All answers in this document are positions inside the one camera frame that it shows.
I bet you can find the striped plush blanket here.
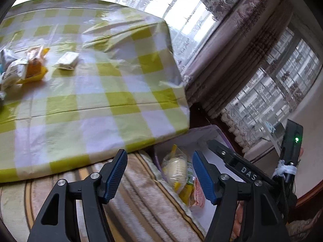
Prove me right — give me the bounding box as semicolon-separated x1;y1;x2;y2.
0;150;210;242

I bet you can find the orange label bread packet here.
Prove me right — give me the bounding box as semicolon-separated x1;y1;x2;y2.
193;179;211;207

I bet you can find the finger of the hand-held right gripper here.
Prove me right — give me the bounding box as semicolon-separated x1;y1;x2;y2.
207;139;278;186

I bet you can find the white printed snack packet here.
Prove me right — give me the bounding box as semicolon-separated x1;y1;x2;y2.
0;57;29;91

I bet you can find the yellow snack packet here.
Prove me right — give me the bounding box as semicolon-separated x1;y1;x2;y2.
180;181;198;203

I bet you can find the yellow checked tablecloth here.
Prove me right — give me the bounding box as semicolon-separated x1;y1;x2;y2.
0;0;190;183

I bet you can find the cream bun packet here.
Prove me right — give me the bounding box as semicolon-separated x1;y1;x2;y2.
161;145;189;194

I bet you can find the brown patterned curtain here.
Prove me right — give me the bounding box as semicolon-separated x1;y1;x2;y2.
174;0;301;121

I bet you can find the white lace curtain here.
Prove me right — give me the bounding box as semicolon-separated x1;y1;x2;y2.
113;0;228;66
221;26;323;149

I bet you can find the clear plastic storage box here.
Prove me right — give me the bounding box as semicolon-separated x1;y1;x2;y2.
153;124;244;235

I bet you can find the yellow orange bread packet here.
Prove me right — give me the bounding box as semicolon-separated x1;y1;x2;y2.
16;45;49;84

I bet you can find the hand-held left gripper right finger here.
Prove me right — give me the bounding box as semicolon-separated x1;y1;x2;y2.
192;151;290;242

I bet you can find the small white snack packet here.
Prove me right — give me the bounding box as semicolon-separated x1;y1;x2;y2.
52;52;79;70

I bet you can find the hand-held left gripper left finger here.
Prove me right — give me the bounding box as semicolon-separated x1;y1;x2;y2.
26;149;128;242

